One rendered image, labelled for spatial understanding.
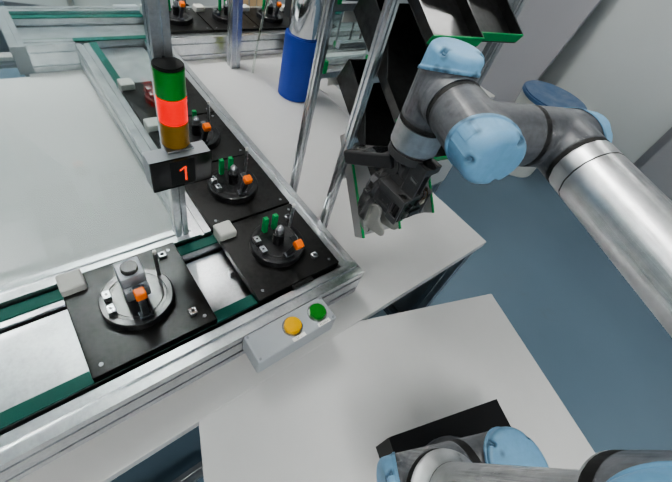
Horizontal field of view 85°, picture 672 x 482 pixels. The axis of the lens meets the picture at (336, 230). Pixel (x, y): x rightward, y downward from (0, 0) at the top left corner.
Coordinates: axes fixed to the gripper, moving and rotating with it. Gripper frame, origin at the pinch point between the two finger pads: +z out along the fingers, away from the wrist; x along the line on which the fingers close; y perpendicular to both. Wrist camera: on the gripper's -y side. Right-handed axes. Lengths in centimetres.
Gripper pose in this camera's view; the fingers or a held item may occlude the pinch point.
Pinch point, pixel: (366, 223)
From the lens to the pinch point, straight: 72.5
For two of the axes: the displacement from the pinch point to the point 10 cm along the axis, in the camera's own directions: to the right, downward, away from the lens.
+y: 5.9, 6.8, -4.3
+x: 7.7, -3.3, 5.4
